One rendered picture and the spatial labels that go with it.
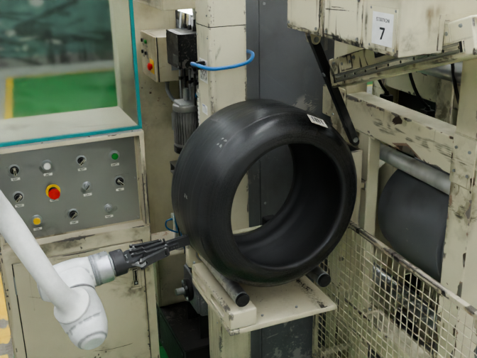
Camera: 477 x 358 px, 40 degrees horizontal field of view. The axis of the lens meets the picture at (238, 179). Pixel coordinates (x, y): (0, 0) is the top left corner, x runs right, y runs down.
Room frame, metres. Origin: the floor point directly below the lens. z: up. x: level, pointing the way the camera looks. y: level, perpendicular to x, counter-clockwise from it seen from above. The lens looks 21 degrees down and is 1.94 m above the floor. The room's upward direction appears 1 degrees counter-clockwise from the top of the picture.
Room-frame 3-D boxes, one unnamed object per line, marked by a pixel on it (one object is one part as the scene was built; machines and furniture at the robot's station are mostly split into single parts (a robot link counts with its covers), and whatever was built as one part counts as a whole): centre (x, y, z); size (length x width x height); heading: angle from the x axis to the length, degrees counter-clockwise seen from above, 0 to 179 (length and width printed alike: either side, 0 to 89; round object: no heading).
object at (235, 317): (1.89, 0.06, 0.84); 0.36 x 0.09 x 0.06; 22
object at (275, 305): (1.94, -0.07, 0.80); 0.37 x 0.36 x 0.02; 112
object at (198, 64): (2.17, 0.05, 1.54); 0.19 x 0.19 x 0.06; 22
